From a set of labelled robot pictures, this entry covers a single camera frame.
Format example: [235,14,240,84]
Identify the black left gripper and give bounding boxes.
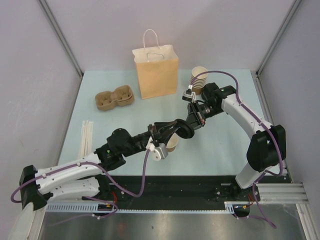
[121,120,179,158]

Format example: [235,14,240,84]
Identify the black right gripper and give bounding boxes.
[181,100,224,135]

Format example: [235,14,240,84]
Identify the brown paper coffee cup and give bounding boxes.
[166,134,179,153]

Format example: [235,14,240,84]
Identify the black coffee cup lid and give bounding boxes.
[175,118,195,139]

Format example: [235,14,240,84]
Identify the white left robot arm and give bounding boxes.
[10,119,195,210]

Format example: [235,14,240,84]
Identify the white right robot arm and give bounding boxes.
[182,83,287,201]

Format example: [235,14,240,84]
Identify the stack of brown paper cups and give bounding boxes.
[190,66,208,95]

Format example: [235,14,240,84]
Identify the brown cardboard cup carrier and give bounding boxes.
[95,85,135,112]

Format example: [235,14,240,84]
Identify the white wrapped straws bundle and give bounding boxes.
[78,120,94,158]

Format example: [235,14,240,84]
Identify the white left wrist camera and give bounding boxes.
[146,138,168,162]

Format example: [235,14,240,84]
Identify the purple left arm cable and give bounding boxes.
[9,147,153,226]

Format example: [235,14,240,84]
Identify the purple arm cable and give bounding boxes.
[189,70,286,228]
[9,147,153,226]

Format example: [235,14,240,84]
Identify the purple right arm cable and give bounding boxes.
[189,70,286,228]

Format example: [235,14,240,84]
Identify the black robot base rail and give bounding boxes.
[95,175,261,211]

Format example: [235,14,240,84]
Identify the brown paper bag white handles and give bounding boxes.
[132,28,179,99]

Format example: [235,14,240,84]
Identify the white slotted cable duct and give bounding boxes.
[46,201,251,215]

